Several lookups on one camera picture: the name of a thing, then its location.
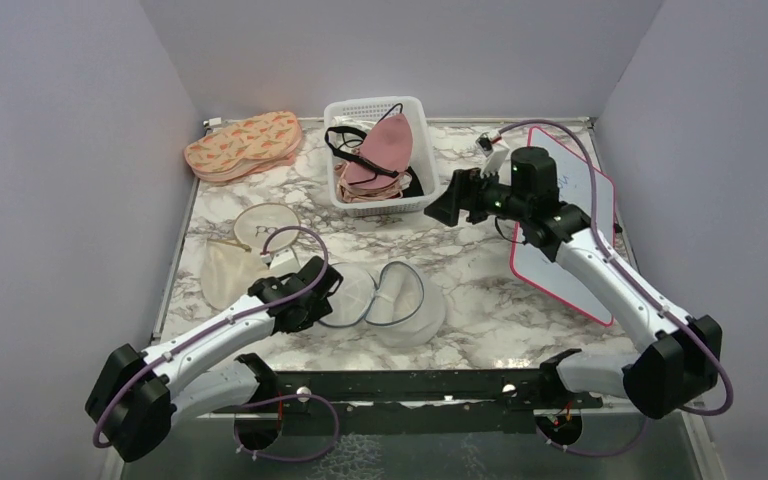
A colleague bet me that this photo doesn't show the red framed whiteboard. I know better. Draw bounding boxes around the red framed whiteboard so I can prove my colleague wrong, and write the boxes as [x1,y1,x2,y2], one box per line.
[509,126,616,326]

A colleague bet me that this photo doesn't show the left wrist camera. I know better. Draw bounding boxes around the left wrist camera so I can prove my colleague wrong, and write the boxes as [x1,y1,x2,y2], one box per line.
[261,248,301,277]

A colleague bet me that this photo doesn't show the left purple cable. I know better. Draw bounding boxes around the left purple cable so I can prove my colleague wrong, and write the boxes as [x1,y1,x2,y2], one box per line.
[92,225,331,449]

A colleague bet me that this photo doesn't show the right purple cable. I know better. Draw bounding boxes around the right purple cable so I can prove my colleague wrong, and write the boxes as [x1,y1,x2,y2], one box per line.
[497,119,735,419]

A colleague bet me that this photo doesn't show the pink lace bra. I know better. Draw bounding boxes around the pink lace bra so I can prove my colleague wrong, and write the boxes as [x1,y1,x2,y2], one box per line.
[334,162,413,203]

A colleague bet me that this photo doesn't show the white mesh laundry bag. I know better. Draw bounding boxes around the white mesh laundry bag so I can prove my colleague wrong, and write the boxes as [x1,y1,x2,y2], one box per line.
[319,261,447,348]

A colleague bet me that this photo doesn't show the carrot pattern pouch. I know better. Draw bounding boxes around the carrot pattern pouch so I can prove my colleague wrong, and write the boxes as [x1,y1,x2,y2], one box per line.
[183,110,303,183]

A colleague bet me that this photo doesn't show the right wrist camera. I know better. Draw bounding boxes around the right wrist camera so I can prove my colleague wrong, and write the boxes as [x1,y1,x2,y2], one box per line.
[476,130,510,177]

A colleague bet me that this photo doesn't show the embroidery hoop with cloth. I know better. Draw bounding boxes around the embroidery hoop with cloth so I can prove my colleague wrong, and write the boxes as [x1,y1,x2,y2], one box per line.
[200,203,300,310]

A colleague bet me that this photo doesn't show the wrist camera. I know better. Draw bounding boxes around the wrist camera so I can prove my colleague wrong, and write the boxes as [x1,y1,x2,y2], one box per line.
[261,248,301,277]
[476,130,510,177]

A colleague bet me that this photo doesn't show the dusty pink padded bra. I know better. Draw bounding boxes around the dusty pink padded bra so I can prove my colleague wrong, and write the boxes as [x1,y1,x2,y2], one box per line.
[325,102,413,189]

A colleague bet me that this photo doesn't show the black garment in basket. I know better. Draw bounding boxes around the black garment in basket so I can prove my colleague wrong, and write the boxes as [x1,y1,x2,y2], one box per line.
[402,167,424,198]

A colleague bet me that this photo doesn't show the white plastic basket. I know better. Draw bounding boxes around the white plastic basket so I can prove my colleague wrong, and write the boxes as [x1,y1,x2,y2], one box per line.
[324,96,442,217]

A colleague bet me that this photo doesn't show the purple cable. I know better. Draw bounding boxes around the purple cable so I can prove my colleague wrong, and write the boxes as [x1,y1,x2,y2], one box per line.
[92,225,331,449]
[497,119,735,419]

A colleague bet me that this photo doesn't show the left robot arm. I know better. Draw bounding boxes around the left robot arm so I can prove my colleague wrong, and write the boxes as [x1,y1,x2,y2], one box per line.
[84,256,343,462]

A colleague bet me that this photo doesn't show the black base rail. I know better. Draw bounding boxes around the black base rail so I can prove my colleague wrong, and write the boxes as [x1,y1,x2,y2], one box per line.
[217,368,603,440]

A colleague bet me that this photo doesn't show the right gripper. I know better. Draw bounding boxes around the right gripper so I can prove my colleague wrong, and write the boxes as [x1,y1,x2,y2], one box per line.
[425,164,530,227]

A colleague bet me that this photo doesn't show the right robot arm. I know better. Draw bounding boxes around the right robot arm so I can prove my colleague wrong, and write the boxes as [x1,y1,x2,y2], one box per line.
[424,147,733,419]

